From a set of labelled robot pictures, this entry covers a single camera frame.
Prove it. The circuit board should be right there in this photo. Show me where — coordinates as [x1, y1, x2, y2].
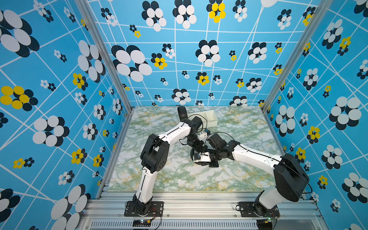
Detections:
[257, 219, 273, 230]
[132, 219, 151, 228]

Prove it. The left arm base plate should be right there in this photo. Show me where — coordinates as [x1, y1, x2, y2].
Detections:
[124, 201, 164, 217]

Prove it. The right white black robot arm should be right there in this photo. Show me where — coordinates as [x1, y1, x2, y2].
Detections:
[207, 134, 309, 216]

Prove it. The white compartment storage tray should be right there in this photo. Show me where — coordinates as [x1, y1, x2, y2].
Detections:
[196, 110, 218, 128]

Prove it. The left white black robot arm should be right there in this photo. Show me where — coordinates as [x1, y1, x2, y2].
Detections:
[133, 117, 205, 216]

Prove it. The aluminium front frame rail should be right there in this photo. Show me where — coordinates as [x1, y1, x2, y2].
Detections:
[78, 192, 328, 230]

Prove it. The left circuit board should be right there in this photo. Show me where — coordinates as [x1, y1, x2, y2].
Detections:
[132, 219, 151, 228]

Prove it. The right aluminium corner post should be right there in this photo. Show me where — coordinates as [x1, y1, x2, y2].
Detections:
[262, 0, 333, 115]

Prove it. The long black leather belt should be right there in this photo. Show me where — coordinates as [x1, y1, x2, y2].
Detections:
[177, 106, 188, 122]

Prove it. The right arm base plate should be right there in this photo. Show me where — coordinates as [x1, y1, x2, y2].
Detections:
[235, 202, 280, 219]

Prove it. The aluminium corner post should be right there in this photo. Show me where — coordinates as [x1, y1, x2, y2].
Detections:
[262, 0, 333, 115]
[75, 0, 132, 114]

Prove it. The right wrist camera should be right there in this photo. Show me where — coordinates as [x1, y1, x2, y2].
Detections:
[193, 152, 211, 163]

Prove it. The left aluminium corner post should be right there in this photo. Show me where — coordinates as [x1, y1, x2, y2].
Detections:
[75, 0, 132, 114]

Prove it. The right circuit board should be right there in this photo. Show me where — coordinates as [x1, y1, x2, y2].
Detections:
[257, 219, 273, 230]

